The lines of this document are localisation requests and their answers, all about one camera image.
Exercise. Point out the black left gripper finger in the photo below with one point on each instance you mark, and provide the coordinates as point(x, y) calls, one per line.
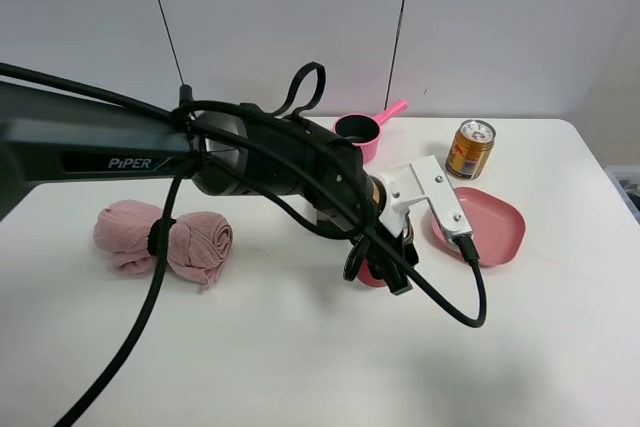
point(395, 278)

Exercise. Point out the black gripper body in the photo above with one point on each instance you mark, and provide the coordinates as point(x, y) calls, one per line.
point(403, 243)

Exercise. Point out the small pink cup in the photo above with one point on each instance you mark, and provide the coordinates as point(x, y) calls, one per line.
point(365, 276)

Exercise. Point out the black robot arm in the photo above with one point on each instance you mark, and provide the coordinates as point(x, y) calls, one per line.
point(77, 134)

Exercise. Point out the pink square plate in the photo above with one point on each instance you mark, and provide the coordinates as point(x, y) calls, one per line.
point(499, 228)

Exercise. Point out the yellow beverage can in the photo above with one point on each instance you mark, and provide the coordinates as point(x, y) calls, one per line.
point(470, 149)

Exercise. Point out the pink measuring scoop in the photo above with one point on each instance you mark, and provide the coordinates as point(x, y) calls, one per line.
point(364, 131)

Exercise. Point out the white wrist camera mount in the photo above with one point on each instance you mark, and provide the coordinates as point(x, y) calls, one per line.
point(420, 180)

